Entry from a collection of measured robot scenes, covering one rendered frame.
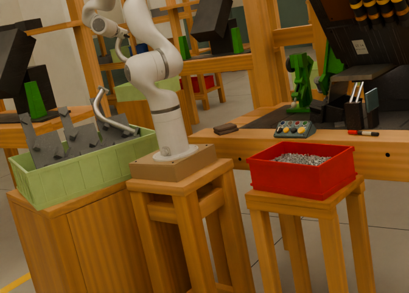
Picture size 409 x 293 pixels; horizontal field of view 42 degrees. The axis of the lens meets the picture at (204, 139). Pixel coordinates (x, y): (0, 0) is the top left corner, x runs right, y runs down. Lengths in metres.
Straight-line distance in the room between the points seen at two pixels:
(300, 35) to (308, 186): 1.21
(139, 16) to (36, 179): 0.79
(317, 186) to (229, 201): 0.55
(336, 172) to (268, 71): 1.17
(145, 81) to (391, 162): 0.94
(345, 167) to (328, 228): 0.22
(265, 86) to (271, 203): 1.14
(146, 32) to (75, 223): 0.86
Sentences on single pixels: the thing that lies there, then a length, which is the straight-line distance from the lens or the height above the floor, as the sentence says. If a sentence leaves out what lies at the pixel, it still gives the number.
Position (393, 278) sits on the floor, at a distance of 2.87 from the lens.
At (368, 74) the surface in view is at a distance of 1.97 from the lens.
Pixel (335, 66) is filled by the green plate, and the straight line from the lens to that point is 2.23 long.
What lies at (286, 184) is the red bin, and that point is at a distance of 1.82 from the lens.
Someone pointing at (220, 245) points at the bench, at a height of 0.34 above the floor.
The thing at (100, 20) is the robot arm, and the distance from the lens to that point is 2.54.
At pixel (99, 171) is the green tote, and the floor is 0.87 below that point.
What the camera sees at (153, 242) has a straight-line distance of 2.22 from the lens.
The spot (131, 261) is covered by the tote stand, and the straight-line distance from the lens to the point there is 2.51.
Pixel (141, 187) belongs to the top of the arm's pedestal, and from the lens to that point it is 2.12.
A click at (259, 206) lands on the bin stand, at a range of 1.89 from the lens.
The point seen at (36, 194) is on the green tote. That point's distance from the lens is 2.29.
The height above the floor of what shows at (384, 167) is 0.80.
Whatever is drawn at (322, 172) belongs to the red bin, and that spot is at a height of 0.89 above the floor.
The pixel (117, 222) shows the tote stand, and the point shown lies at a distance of 2.42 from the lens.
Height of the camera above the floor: 1.48
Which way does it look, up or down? 14 degrees down
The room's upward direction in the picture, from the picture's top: 11 degrees counter-clockwise
